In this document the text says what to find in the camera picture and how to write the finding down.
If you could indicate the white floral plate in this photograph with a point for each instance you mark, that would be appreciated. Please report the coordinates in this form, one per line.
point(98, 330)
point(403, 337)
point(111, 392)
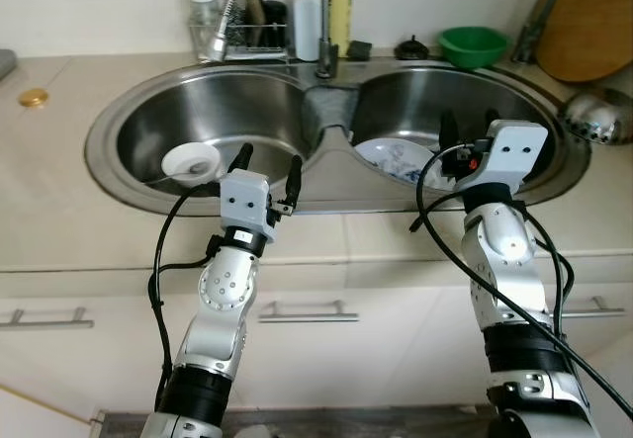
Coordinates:
point(391, 159)

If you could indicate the double stainless steel sink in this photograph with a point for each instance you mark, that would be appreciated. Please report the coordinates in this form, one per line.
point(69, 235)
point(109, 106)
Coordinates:
point(247, 112)

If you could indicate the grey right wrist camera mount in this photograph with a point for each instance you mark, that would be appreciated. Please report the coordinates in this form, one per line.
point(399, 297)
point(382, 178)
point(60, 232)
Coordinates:
point(516, 149)

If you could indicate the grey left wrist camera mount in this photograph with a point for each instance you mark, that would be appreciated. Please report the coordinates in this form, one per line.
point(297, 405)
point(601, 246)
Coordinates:
point(245, 201)

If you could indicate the plain white bottle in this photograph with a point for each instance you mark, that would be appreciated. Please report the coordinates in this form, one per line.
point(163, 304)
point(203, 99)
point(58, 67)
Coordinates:
point(307, 18)

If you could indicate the green plastic bowl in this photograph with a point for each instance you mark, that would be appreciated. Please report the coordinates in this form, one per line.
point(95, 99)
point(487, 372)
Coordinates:
point(475, 50)

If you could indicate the beige kitchen cabinet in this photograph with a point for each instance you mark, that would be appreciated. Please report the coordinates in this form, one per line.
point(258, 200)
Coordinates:
point(396, 359)

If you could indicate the small black sponge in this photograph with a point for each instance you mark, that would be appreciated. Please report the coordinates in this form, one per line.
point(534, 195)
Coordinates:
point(359, 50)

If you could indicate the shiny steel bowl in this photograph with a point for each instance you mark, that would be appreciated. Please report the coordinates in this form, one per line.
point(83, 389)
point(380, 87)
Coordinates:
point(598, 117)

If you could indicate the round wooden cutting board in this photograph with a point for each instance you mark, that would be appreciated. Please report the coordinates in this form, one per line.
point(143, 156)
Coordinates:
point(588, 23)

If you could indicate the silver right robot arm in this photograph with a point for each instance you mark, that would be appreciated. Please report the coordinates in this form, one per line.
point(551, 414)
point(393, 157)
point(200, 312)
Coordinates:
point(504, 245)

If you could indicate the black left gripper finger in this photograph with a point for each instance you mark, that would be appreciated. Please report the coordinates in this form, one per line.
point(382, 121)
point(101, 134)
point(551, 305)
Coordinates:
point(294, 179)
point(242, 159)

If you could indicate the black cup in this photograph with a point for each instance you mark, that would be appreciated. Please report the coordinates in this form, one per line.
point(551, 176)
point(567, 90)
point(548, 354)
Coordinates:
point(276, 18)

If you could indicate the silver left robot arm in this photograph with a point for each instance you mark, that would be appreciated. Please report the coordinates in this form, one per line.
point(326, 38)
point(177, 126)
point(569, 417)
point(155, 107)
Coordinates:
point(223, 290)

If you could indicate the dark metal tongs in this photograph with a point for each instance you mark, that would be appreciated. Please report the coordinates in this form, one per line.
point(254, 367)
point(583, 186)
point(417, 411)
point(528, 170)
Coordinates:
point(537, 18)

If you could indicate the black sink plug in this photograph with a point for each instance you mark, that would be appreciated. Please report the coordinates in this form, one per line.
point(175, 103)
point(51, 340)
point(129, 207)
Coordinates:
point(411, 49)

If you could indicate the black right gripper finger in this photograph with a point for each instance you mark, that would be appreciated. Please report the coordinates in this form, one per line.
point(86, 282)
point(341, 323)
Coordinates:
point(491, 120)
point(448, 130)

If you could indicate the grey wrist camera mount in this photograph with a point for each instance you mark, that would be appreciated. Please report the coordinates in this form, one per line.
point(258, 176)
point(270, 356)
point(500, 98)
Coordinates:
point(516, 149)
point(245, 201)

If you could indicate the small gold cap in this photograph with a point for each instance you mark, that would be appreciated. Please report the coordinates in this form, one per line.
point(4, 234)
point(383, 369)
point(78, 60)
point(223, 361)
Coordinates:
point(34, 98)

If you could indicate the small white dish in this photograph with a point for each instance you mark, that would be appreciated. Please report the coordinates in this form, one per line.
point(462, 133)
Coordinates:
point(188, 161)

